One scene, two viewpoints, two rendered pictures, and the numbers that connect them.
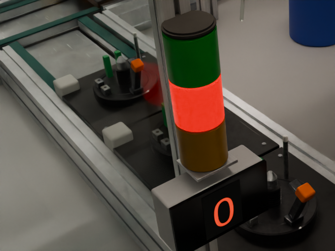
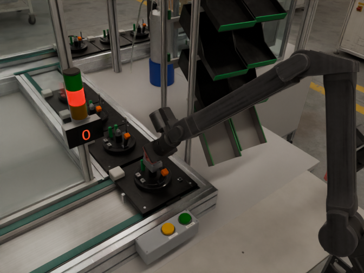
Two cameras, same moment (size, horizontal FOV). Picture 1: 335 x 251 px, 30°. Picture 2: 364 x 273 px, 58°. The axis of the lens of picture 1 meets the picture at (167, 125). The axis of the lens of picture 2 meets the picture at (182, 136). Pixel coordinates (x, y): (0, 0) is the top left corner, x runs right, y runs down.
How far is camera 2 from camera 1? 0.46 m
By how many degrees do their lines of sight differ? 11
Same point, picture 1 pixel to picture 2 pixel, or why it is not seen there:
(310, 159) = (140, 128)
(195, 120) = (73, 102)
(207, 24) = (76, 71)
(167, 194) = (65, 127)
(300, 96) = (147, 105)
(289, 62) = (146, 92)
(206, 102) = (77, 96)
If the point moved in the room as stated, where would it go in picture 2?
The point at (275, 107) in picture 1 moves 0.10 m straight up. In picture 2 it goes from (136, 109) to (135, 93)
